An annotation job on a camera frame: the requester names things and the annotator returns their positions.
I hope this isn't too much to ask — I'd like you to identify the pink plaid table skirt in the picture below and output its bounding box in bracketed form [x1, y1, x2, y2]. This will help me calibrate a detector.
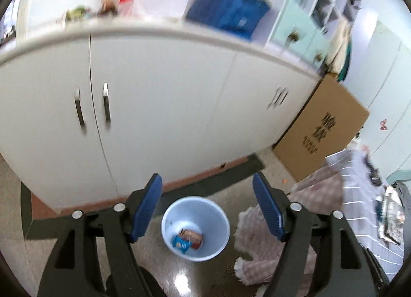
[233, 166, 343, 286]

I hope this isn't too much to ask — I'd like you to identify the light blue trash bin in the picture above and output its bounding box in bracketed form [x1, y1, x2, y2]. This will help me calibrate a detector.
[161, 196, 231, 262]

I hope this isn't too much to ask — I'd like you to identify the cream hanging jacket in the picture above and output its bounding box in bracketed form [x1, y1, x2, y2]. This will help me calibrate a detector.
[325, 16, 351, 75]

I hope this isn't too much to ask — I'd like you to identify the grey checked tablecloth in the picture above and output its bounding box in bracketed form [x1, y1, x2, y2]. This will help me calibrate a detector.
[325, 150, 404, 280]

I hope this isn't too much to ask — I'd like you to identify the small trash on counter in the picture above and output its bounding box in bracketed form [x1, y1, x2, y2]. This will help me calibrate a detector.
[64, 0, 118, 23]

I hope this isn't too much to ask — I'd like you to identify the white wardrobe with butterflies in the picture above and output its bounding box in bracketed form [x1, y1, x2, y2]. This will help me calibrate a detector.
[343, 20, 410, 177]

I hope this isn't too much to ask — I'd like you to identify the blue patterned bag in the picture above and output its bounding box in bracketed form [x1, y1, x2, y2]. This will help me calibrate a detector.
[185, 0, 270, 40]

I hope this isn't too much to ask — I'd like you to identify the teal drawer unit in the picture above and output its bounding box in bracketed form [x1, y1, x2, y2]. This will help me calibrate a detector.
[268, 0, 332, 69]

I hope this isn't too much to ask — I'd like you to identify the red brown snack bag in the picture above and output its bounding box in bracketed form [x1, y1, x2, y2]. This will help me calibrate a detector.
[178, 229, 203, 250]

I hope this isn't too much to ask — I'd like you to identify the blue snack package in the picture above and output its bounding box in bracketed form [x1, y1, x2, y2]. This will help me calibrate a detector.
[171, 235, 192, 254]

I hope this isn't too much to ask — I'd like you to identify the brown cardboard box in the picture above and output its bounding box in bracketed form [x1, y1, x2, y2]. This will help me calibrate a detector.
[274, 76, 369, 181]

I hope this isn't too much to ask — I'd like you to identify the white long floor cabinet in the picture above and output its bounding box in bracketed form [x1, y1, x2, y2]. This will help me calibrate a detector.
[1, 20, 318, 210]

